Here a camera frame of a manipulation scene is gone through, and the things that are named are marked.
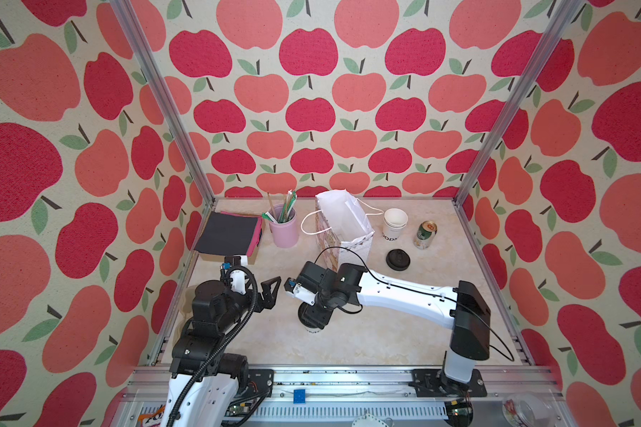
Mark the blue small block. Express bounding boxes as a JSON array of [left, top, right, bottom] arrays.
[[293, 389, 306, 405]]

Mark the green paper straw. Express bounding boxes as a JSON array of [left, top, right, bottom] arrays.
[[281, 190, 297, 223]]

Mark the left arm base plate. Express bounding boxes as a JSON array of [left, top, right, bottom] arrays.
[[236, 369, 275, 399]]

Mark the orange candy bag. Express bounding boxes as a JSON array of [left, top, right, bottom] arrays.
[[138, 406, 165, 427]]

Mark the cardboard cup carrier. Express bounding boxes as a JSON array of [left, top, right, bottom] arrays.
[[170, 286, 197, 346]]

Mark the black cup lid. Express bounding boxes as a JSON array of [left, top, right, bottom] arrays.
[[386, 249, 411, 272], [297, 302, 333, 330]]

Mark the black napkin stack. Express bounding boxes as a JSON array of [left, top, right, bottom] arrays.
[[194, 212, 263, 256]]

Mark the left aluminium frame post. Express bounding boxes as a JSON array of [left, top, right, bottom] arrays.
[[110, 0, 217, 210]]

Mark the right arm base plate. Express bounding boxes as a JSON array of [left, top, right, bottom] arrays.
[[408, 369, 488, 398]]

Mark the brown wooden stirrer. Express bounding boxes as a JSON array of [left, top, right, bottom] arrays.
[[266, 192, 278, 222]]

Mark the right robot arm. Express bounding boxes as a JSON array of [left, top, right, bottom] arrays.
[[284, 262, 491, 387]]

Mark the green drink can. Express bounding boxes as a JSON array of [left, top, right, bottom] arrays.
[[414, 221, 438, 250]]

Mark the white paper gift bag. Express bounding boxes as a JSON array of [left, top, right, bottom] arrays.
[[300, 190, 384, 272]]

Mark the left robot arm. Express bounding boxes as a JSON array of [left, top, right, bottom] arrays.
[[161, 263, 281, 426]]

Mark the white paper coffee cup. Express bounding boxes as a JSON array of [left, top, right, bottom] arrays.
[[303, 324, 323, 334]]

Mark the clear plastic container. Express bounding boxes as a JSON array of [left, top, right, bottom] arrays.
[[502, 393, 557, 427]]

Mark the right aluminium frame post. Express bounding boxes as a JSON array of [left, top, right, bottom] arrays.
[[453, 0, 585, 209]]

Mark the pink straw holder cup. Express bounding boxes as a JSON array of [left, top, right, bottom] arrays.
[[267, 208, 300, 249]]

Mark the aluminium frame post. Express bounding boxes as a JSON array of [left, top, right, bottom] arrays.
[[453, 0, 585, 209], [110, 0, 217, 210]]

